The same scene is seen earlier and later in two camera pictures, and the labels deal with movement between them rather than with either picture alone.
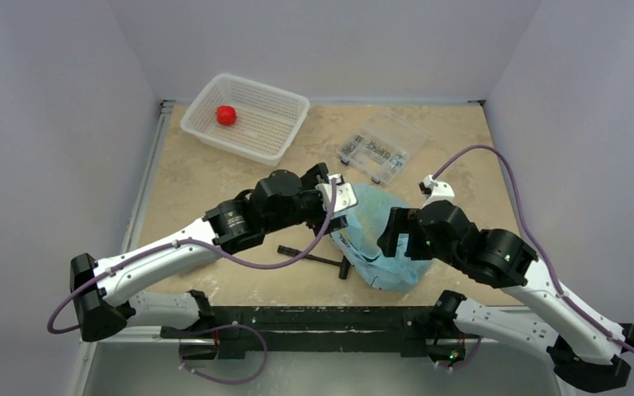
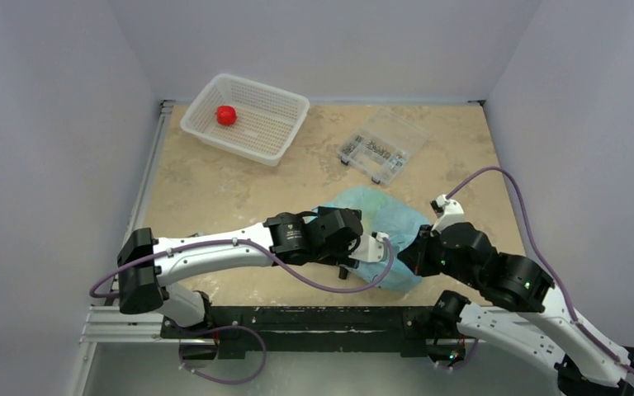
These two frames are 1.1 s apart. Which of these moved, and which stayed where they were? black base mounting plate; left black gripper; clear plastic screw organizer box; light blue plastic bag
Moved: left black gripper
Stayed: light blue plastic bag; black base mounting plate; clear plastic screw organizer box
